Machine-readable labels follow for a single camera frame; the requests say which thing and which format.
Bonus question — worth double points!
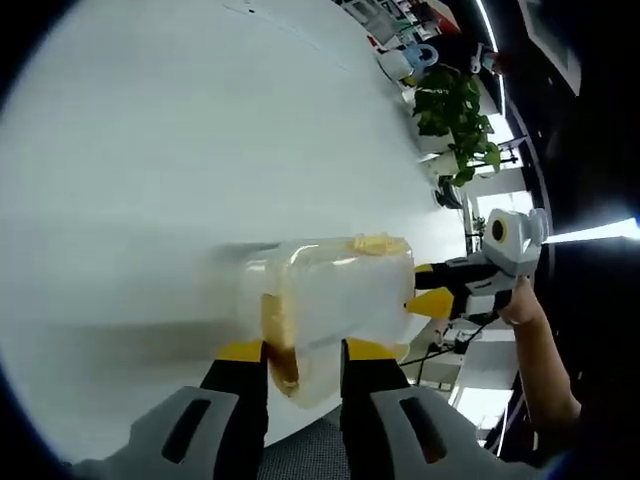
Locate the clear plastic buckle box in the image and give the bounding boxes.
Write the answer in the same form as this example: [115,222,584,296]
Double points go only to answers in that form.
[239,237,426,406]

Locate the white and blue kettle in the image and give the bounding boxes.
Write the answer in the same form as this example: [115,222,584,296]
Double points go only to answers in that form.
[377,42,441,80]

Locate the grey mesh chair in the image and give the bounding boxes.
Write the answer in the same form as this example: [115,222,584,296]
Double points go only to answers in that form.
[259,413,351,480]

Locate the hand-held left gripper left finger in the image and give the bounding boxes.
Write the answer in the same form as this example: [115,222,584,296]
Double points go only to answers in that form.
[74,339,271,480]

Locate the green potted plant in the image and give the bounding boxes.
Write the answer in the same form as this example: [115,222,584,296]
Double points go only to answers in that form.
[412,64,502,189]

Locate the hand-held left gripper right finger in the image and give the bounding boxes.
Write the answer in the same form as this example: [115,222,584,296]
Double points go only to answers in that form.
[339,338,546,480]

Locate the black cable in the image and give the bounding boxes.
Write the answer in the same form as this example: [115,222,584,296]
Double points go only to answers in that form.
[399,309,501,374]

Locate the person's right hand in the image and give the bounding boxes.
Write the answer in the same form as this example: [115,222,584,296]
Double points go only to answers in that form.
[498,277,542,327]

